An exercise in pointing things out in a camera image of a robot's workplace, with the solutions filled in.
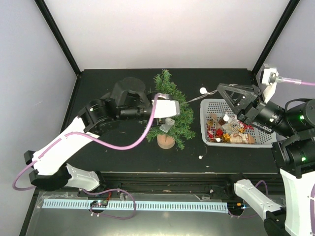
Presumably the white bulb light string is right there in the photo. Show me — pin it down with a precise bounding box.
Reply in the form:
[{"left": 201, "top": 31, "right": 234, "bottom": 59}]
[{"left": 187, "top": 87, "right": 237, "bottom": 160}]

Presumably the clear battery box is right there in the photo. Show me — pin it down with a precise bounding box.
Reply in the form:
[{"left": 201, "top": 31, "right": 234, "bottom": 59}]
[{"left": 159, "top": 118, "right": 175, "bottom": 133}]

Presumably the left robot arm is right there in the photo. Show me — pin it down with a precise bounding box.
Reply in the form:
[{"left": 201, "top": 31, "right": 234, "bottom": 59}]
[{"left": 24, "top": 77, "right": 158, "bottom": 196}]

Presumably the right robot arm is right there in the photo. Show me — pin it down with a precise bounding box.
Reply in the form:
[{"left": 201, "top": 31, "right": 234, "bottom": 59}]
[{"left": 217, "top": 84, "right": 315, "bottom": 236}]

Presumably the small green christmas tree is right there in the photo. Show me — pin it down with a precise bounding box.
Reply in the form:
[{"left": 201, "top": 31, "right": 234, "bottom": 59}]
[{"left": 145, "top": 69, "right": 197, "bottom": 150}]

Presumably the wooden tree base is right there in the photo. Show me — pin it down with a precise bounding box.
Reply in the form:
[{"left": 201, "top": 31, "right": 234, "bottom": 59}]
[{"left": 157, "top": 134, "right": 176, "bottom": 149}]

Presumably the red star ornament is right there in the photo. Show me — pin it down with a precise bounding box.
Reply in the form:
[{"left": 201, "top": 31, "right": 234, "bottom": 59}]
[{"left": 237, "top": 119, "right": 254, "bottom": 131}]

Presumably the beige figurine ornament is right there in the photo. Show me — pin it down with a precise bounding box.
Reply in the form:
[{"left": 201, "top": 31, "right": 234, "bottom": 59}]
[{"left": 230, "top": 133, "right": 255, "bottom": 145}]

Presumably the pine cone ornament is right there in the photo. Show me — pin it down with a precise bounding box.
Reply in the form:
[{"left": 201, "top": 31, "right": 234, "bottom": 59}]
[{"left": 218, "top": 118, "right": 227, "bottom": 126}]

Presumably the white perforated plastic basket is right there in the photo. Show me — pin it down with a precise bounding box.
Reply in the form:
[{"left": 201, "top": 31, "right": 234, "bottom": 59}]
[{"left": 200, "top": 99, "right": 276, "bottom": 148}]

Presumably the gold gift box ornament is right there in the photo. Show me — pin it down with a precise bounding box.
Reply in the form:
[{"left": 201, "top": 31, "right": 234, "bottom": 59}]
[{"left": 217, "top": 128, "right": 231, "bottom": 143}]

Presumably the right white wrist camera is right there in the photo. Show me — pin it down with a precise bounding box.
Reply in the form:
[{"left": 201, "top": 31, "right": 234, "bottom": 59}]
[{"left": 259, "top": 63, "right": 279, "bottom": 103}]

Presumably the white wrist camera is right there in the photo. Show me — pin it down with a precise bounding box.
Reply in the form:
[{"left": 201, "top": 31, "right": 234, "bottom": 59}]
[
  {"left": 259, "top": 63, "right": 279, "bottom": 103},
  {"left": 154, "top": 93, "right": 181, "bottom": 118}
]

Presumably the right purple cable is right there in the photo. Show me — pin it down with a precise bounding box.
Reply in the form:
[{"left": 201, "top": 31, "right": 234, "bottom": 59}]
[{"left": 277, "top": 76, "right": 315, "bottom": 87}]

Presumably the purple cable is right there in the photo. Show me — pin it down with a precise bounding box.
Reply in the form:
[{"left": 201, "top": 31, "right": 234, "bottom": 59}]
[
  {"left": 277, "top": 76, "right": 315, "bottom": 87},
  {"left": 12, "top": 93, "right": 160, "bottom": 191}
]

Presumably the right black frame post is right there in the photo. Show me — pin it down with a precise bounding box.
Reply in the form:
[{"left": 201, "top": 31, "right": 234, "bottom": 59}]
[{"left": 252, "top": 0, "right": 300, "bottom": 76}]

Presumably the black frame post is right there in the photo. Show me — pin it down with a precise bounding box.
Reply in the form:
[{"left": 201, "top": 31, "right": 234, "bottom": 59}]
[
  {"left": 252, "top": 0, "right": 300, "bottom": 76},
  {"left": 34, "top": 0, "right": 81, "bottom": 76}
]

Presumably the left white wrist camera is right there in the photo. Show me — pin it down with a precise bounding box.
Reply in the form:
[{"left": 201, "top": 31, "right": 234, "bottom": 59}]
[{"left": 154, "top": 93, "right": 181, "bottom": 118}]

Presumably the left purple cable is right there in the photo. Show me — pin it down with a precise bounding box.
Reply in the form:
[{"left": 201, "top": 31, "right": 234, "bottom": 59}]
[{"left": 12, "top": 93, "right": 160, "bottom": 191}]

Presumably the white slotted cable duct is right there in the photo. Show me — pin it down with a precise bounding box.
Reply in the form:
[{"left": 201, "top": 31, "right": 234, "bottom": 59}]
[{"left": 42, "top": 199, "right": 228, "bottom": 213}]

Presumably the left black frame post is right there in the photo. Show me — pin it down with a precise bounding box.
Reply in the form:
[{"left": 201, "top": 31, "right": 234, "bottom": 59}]
[{"left": 34, "top": 0, "right": 81, "bottom": 76}]

